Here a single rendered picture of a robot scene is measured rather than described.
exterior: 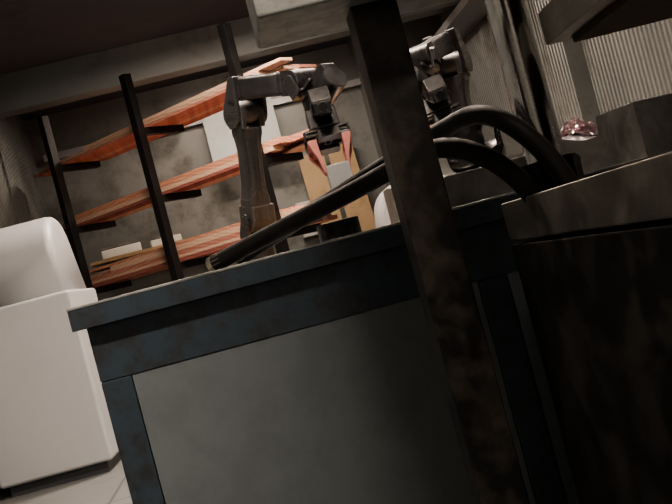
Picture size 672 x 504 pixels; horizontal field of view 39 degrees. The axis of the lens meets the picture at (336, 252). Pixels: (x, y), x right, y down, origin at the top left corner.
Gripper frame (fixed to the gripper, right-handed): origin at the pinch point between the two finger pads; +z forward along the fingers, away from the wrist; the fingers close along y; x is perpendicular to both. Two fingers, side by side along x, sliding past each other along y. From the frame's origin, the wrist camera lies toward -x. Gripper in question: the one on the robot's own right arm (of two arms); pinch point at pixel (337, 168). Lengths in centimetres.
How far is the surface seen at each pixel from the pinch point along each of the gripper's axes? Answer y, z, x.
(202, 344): -33, 45, -28
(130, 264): -120, -278, 473
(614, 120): 52, 17, -18
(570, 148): 47.4, 12.1, -3.7
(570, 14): 27, 34, -72
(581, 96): 200, -215, 311
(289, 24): -10, 29, -78
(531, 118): 23, 36, -54
